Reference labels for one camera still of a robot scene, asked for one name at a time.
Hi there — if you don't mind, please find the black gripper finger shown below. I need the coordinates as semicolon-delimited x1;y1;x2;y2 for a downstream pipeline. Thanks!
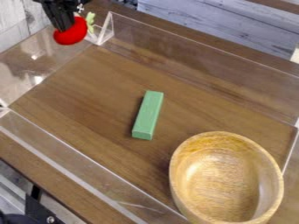
46;9;74;32

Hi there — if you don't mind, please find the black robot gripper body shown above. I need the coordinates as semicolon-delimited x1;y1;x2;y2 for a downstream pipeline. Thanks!
33;0;92;13

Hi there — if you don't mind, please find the red fuzzy ball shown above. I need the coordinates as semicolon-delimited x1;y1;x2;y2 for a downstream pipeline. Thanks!
52;17;88;46

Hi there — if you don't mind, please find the small light green object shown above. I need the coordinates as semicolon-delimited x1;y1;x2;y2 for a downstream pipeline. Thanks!
85;12;96;34

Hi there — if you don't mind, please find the clear acrylic table barrier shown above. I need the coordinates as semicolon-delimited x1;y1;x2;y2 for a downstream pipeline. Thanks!
0;12;299;224

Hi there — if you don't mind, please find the green rectangular block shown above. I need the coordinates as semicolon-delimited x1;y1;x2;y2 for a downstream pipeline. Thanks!
132;90;164;140

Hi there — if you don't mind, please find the oval wooden bowl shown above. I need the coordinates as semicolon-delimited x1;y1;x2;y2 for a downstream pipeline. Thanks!
169;131;284;224

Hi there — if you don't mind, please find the black clamp with cable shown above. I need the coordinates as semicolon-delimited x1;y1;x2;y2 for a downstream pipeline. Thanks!
0;185;65;224

